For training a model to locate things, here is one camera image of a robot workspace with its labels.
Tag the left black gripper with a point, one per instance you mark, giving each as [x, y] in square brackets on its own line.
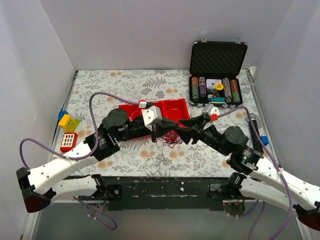
[153, 131]

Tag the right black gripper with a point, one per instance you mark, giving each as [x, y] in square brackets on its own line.
[197, 130]

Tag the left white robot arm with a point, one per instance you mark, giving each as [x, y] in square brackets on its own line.
[50, 182]

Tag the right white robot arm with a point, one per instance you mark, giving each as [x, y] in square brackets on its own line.
[258, 177]

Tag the red three-compartment tray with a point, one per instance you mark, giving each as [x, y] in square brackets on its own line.
[172, 109]

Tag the black poker chip case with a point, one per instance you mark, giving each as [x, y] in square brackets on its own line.
[214, 67]

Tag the black microphone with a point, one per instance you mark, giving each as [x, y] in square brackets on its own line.
[255, 135]

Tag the small blue block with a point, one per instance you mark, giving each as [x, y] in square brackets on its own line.
[264, 139]

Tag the floral table mat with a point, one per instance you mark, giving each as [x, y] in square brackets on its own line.
[142, 157]

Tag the yellow green toy brick house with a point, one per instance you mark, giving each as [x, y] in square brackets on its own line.
[67, 122]

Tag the red white window brick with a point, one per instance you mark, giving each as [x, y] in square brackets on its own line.
[69, 141]

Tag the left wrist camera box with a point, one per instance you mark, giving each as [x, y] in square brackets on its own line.
[151, 116]

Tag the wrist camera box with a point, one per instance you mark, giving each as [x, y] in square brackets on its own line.
[151, 116]
[210, 113]

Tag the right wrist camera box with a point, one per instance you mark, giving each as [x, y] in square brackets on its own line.
[210, 113]

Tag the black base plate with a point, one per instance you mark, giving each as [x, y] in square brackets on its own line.
[160, 193]

